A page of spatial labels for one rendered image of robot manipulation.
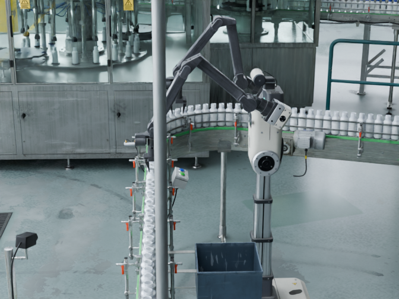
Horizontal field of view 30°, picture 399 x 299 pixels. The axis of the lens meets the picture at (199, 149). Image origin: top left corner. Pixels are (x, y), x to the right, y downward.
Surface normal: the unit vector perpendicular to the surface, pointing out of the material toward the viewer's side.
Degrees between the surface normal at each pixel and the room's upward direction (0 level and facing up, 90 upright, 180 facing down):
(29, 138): 90
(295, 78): 90
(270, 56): 90
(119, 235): 0
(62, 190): 0
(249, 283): 90
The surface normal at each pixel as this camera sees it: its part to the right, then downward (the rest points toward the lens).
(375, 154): -0.26, 0.32
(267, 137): 0.04, 0.50
